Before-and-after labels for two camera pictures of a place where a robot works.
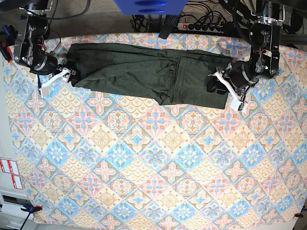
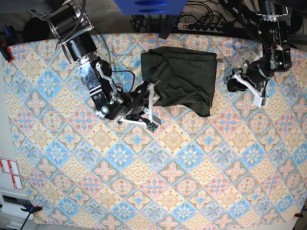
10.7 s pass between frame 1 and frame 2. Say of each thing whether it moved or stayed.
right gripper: moved
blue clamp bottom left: stayed
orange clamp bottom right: stayed
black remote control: stayed
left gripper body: moved
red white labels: stayed
